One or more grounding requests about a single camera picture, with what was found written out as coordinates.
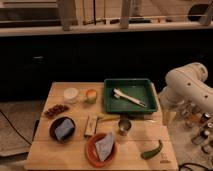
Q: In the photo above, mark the green pepper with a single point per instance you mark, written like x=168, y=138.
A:
x=151, y=153

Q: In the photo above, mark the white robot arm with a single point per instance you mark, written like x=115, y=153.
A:
x=187, y=83

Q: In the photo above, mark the small metal cup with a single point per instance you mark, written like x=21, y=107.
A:
x=124, y=126

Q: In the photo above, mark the white brush in tray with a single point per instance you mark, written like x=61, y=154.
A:
x=119, y=93

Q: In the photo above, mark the green plastic tray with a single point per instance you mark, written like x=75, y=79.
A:
x=139, y=88

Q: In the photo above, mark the brown grape bunch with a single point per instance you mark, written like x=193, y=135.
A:
x=55, y=110

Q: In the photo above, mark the blue cloth in black bowl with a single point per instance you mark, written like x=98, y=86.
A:
x=64, y=129

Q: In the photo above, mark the blue cloth on orange plate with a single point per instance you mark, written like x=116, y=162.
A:
x=104, y=146

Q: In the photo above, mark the black bowl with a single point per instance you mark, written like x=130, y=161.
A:
x=55, y=124

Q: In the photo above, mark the orange plate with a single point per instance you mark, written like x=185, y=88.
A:
x=92, y=155

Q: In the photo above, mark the yellow handled utensil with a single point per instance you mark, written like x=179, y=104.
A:
x=108, y=118

